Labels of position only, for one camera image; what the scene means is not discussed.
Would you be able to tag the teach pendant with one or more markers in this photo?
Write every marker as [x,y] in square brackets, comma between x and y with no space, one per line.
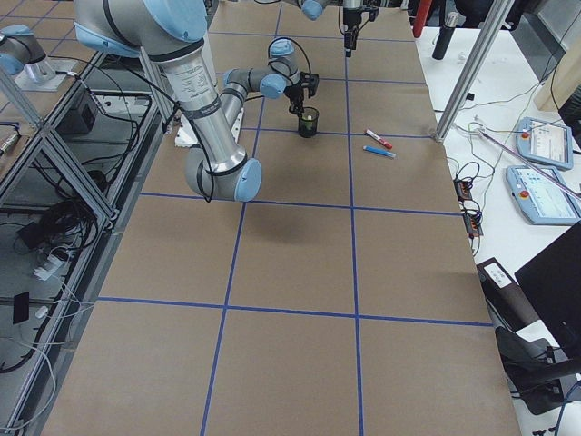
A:
[545,142]
[540,200]

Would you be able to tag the upper teach pendant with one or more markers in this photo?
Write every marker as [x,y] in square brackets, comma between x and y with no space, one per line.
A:
[545,142]

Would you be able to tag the black monitor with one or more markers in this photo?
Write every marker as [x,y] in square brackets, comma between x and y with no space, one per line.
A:
[551,283]

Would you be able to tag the aluminium frame post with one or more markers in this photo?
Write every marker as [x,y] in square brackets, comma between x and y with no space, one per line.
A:
[476,58]

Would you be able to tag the red marker pen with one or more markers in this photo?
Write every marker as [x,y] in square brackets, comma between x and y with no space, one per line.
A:
[379,139]

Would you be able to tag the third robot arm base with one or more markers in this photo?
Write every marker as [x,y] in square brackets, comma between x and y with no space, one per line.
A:
[21,51]

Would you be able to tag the black mesh pen cup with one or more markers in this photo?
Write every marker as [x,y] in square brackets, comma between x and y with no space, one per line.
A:
[308,129]

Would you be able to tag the red cylinder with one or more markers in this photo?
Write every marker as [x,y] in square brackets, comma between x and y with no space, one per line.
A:
[421,17]

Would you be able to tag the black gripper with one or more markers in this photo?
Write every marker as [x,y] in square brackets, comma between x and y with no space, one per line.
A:
[349,19]
[295,94]

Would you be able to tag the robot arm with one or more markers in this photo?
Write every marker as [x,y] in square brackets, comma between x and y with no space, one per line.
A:
[313,9]
[172,33]

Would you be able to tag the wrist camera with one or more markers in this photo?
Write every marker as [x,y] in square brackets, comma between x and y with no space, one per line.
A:
[310,83]

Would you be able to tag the aluminium frame rack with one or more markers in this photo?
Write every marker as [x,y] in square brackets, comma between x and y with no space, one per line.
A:
[74,161]

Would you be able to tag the blue marker pen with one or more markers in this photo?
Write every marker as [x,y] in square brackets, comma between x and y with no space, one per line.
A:
[377,151]

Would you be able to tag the lower teach pendant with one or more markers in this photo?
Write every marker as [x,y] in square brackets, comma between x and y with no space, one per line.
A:
[540,200]

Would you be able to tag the black water bottle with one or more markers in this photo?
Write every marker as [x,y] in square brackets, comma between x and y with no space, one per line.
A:
[445,34]

